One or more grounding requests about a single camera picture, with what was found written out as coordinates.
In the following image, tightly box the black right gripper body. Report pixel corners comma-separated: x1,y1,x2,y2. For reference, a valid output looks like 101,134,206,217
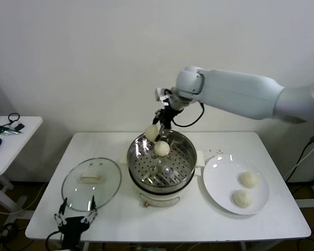
159,106,184,129

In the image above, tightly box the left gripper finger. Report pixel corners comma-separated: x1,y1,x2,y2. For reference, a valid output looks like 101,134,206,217
54,198,68,225
82,195,99,223

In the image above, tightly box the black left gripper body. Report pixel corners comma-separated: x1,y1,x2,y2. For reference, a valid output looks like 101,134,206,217
58,216,91,251

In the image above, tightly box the white steamed baozi bun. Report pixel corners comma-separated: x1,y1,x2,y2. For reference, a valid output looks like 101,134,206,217
153,141,171,157
144,124,160,143
238,171,259,189
230,189,253,209

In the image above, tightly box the round glass pot lid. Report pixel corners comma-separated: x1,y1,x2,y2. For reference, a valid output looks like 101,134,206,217
61,157,121,212

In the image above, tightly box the perforated steel steamer basket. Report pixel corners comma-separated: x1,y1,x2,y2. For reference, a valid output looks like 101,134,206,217
119,128,205,189

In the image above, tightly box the white electric cooker base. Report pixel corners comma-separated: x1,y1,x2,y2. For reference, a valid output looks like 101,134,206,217
128,167,201,209

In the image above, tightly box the round white plate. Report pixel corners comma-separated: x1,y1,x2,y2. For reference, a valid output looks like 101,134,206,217
202,154,270,215

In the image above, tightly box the white side table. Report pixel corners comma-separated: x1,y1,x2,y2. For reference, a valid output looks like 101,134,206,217
0,116,43,210

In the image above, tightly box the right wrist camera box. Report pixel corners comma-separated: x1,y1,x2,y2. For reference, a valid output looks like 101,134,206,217
154,87,173,101

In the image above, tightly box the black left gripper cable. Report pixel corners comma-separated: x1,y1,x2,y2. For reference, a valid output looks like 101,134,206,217
46,231,65,251

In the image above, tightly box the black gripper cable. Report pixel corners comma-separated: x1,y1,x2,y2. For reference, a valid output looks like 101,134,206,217
46,231,65,251
171,100,205,128

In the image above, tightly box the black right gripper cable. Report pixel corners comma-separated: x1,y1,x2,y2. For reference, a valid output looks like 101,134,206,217
171,100,205,128

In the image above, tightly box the green handled tool set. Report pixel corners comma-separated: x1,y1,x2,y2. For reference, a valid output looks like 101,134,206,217
0,125,21,136

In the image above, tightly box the black wall power cable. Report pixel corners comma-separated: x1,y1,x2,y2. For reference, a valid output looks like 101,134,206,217
285,134,314,181

